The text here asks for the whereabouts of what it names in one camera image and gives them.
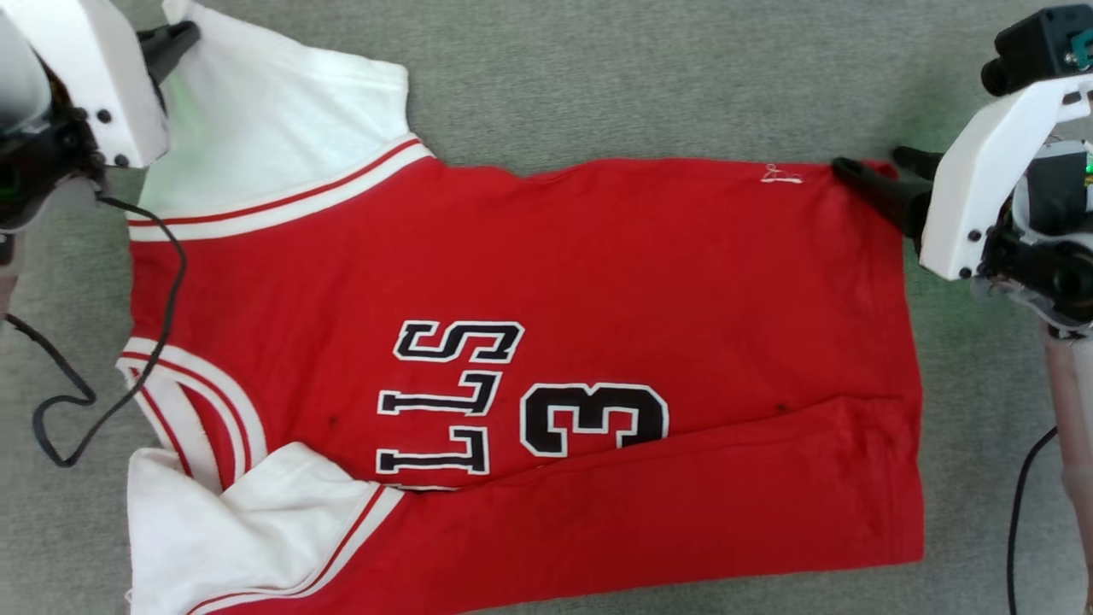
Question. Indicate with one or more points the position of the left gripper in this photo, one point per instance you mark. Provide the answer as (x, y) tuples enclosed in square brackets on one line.
[(43, 171)]

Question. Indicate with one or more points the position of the red Bulls basketball jersey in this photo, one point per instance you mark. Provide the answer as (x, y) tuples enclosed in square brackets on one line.
[(598, 282)]

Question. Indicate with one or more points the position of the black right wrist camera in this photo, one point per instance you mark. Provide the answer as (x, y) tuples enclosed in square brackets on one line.
[(1029, 47)]

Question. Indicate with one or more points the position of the teal right camera connector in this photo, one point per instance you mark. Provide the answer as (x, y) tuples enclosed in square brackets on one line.
[(1083, 47)]

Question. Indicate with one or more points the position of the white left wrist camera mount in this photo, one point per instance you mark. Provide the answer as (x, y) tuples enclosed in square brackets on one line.
[(94, 68)]

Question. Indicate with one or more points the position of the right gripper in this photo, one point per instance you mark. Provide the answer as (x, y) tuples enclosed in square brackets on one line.
[(1055, 248)]

